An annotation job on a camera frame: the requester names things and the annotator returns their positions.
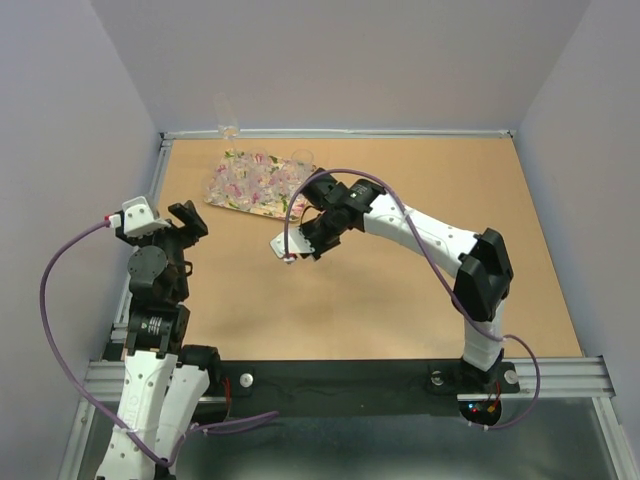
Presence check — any clear faceted tumbler front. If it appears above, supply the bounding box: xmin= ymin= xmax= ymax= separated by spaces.
xmin=281 ymin=172 xmax=308 ymax=203

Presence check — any large clear faceted tumbler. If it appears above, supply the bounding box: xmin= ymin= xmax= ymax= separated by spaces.
xmin=258 ymin=167 xmax=287 ymax=203

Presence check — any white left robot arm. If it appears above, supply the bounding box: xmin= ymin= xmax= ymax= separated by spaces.
xmin=96 ymin=196 xmax=223 ymax=479

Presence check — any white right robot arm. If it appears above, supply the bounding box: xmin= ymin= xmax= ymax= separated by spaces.
xmin=295 ymin=169 xmax=514 ymax=390

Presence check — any floral patterned tray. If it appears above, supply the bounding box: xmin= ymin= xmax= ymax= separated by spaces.
xmin=203 ymin=148 xmax=316 ymax=222

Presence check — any tall clear stemmed glass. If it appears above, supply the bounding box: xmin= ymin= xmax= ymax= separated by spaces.
xmin=214 ymin=93 xmax=240 ymax=140

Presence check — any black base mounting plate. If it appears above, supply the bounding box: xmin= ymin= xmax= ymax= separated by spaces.
xmin=218 ymin=359 xmax=520 ymax=417

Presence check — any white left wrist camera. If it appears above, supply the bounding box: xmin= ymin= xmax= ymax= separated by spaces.
xmin=105 ymin=196 xmax=170 ymax=239

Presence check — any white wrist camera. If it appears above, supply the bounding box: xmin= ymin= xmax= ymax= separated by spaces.
xmin=269 ymin=227 xmax=314 ymax=264
xmin=105 ymin=196 xmax=170 ymax=239

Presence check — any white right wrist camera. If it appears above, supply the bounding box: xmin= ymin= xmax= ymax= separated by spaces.
xmin=269 ymin=227 xmax=314 ymax=264

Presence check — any front aluminium rail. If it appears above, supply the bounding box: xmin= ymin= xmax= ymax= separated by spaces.
xmin=79 ymin=355 xmax=615 ymax=401

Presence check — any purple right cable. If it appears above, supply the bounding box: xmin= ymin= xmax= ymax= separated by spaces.
xmin=282 ymin=168 xmax=541 ymax=432

